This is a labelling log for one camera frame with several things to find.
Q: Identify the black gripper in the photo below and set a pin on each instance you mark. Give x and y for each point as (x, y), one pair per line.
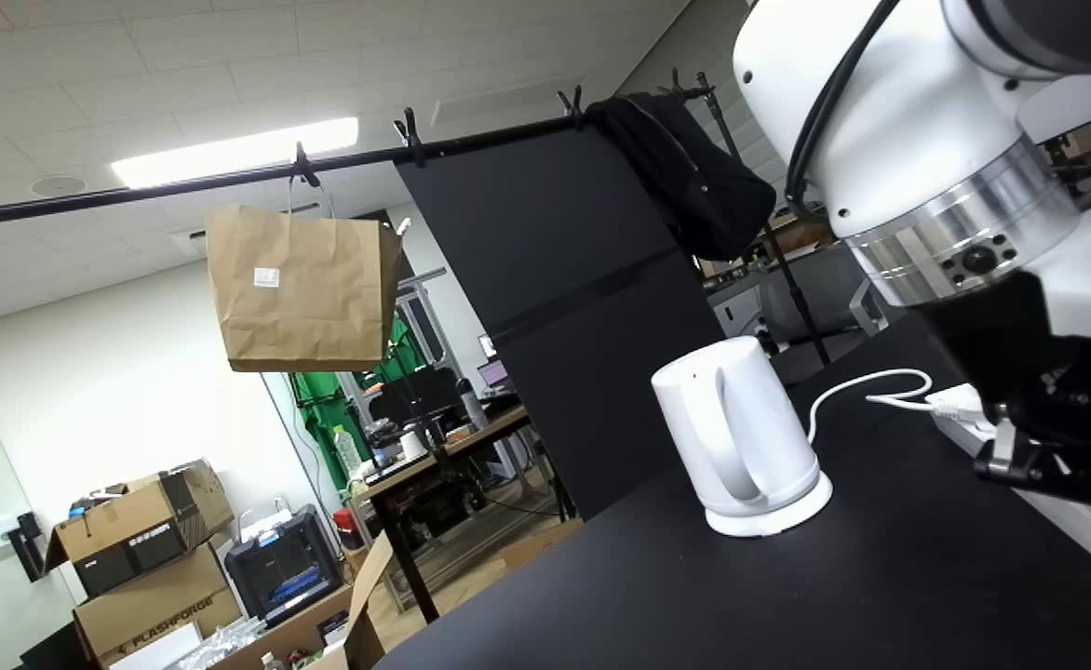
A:
(1028, 381)

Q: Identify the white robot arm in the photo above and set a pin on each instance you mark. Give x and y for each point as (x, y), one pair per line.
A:
(909, 129)

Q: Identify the white electric kettle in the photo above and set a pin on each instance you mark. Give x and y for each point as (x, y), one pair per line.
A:
(738, 441)

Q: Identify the black hanging bag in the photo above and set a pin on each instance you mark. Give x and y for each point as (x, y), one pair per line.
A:
(718, 201)

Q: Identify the black backdrop cloth panel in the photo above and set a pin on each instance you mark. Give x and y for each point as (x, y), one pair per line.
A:
(582, 288)

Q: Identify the wooden desk black legs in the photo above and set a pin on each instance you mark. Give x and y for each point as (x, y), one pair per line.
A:
(436, 463)

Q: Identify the green cloth backdrop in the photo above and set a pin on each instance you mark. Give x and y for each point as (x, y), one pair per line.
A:
(333, 418)

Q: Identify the brown paper bag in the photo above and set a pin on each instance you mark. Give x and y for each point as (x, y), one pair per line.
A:
(301, 290)

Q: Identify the black crate bin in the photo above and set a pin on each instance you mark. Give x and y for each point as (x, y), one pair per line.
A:
(283, 567)

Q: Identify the black horizontal backdrop pole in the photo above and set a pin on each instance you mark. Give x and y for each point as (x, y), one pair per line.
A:
(309, 170)

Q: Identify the upper cardboard box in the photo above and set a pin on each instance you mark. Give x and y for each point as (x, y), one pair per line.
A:
(143, 526)

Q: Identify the cardboard box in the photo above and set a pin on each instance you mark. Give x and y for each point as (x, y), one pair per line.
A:
(152, 605)
(143, 526)

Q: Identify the lower cardboard box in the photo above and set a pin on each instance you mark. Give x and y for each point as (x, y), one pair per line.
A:
(152, 605)

